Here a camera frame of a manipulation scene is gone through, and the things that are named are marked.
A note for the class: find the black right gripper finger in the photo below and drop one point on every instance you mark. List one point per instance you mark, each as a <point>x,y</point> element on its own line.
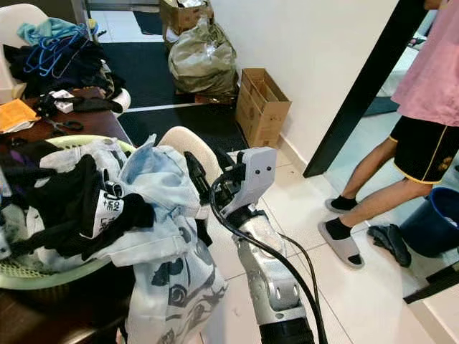
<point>222,159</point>
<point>197,175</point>

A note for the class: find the filled cardboard box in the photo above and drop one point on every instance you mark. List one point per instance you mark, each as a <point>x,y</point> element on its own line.
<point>179,16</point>

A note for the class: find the dark blue bucket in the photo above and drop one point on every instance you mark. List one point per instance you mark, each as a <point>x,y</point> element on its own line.
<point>430,222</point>

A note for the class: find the olive plastic bag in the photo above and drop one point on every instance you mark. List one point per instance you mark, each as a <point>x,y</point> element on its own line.
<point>201,64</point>

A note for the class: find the light green laundry basket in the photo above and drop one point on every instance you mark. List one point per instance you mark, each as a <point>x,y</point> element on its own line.
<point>43,276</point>

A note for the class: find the black slippers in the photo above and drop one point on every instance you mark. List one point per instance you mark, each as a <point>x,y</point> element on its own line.
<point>391,242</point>

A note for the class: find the grey slide sandal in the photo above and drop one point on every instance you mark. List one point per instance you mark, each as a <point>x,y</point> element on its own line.
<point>336,206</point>
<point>348,249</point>

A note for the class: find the teal cloth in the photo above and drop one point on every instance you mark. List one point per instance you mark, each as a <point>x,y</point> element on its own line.
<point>43,30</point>

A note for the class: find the white plastic chair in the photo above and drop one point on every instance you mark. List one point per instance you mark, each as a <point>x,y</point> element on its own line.
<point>179,140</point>
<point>18,18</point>

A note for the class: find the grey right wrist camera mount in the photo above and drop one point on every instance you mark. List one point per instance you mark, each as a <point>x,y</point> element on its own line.
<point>254,175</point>

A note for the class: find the black floor rug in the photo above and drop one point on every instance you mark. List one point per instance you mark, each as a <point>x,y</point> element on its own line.
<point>165,120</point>

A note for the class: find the orange paper packet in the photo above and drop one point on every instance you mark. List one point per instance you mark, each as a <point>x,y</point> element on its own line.
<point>18,115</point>

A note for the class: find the small white box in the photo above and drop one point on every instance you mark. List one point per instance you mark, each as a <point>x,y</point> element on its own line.
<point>64,105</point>

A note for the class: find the black pouch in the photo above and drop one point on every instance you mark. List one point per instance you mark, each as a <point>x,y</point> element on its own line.
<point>97,104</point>

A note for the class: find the bundle of blue hangers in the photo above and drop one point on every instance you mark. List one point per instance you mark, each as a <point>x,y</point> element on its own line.
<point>46,59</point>

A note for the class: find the black clothes pile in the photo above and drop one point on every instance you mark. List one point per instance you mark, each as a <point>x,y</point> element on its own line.
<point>90,68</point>

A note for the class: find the light blue printed garment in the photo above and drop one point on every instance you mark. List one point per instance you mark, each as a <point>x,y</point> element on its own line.
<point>158,172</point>

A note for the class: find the open empty cardboard box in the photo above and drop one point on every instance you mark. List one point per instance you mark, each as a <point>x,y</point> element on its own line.
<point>262,115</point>

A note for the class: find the narrow black door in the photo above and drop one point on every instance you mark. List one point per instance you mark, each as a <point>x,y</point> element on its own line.
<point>366,79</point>

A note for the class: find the person in pink shirt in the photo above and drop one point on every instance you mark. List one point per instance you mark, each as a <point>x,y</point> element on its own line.
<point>430,79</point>

